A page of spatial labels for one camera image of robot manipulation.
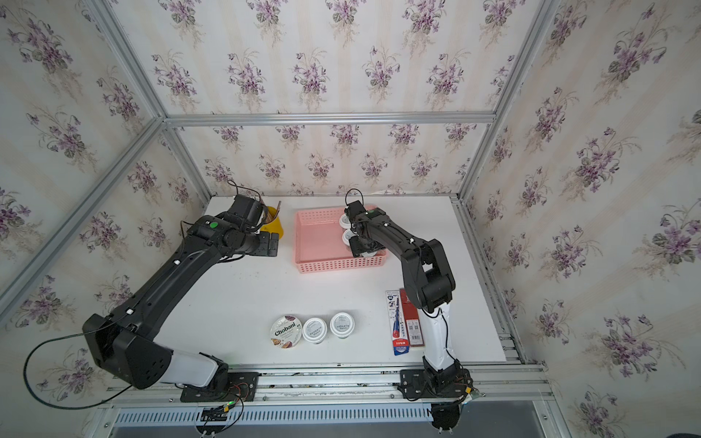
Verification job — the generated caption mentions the Chobani yogurt cup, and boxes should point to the Chobani yogurt cup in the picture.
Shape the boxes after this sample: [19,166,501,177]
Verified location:
[269,315,303,350]

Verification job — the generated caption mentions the small circuit board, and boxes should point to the small circuit board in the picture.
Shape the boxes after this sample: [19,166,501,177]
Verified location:
[200,406,229,423]

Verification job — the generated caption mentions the white yogurt cup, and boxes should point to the white yogurt cup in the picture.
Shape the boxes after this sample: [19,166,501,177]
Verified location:
[339,214,352,229]
[342,229,356,246]
[330,312,355,339]
[302,317,328,344]

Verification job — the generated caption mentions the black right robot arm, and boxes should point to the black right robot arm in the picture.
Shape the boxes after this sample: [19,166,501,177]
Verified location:
[344,201,462,392]

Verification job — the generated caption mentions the red pencil box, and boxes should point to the red pencil box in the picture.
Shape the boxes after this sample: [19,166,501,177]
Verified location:
[400,288,425,347]

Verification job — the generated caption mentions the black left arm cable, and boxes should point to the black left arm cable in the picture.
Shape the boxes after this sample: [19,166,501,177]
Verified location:
[23,331,135,412]

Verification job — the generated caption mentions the white ventilation grille strip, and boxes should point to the white ventilation grille strip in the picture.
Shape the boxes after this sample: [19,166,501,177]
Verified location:
[114,403,433,428]

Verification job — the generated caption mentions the bundle of coloured pencils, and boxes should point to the bundle of coloured pencils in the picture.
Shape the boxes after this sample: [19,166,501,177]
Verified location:
[268,202,281,222]

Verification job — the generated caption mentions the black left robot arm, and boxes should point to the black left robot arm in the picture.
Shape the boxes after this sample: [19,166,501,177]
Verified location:
[82,195,279,392]

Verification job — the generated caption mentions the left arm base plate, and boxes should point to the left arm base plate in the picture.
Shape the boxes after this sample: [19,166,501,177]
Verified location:
[180,372,260,403]

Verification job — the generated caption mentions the pink plastic basket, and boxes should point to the pink plastic basket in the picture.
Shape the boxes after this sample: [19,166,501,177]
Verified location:
[294,207,387,274]

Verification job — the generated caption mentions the yellow metal pencil cup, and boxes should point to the yellow metal pencil cup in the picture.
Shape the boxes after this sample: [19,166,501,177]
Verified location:
[260,215,284,238]

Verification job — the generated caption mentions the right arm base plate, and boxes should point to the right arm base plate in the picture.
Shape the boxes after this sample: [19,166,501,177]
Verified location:
[398,367,475,401]

